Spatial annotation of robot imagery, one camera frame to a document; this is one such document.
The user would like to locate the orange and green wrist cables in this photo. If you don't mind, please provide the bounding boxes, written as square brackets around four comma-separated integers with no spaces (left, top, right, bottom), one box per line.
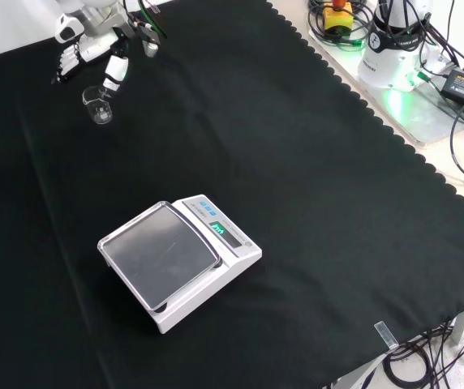
[122,0,169,41]

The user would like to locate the white electronic balance, steel pan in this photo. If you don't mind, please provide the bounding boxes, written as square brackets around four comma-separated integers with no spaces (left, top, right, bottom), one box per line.
[97,194,264,335]

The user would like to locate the black cloth with scalloped edge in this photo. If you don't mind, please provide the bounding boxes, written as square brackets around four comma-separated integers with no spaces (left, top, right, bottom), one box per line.
[0,0,464,389]

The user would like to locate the small clear glass beaker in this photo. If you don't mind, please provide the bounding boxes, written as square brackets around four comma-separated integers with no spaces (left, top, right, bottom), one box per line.
[81,84,114,126]

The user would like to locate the green cable with plug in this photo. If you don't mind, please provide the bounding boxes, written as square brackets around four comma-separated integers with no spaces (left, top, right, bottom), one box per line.
[307,24,370,52]

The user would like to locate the yellow stop button box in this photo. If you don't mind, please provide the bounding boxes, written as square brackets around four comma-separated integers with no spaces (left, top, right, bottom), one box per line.
[322,0,354,34]

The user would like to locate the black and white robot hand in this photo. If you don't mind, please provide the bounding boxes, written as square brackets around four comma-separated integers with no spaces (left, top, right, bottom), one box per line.
[50,26,131,100]

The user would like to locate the clear tape strip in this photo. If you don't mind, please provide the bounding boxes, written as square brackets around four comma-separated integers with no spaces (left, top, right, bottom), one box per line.
[373,321,400,352]

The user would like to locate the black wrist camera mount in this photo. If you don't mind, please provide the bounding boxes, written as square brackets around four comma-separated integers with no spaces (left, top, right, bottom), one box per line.
[134,23,161,58]

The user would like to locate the black cable bundle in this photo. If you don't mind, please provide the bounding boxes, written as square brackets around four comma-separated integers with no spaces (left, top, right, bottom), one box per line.
[381,318,464,388]

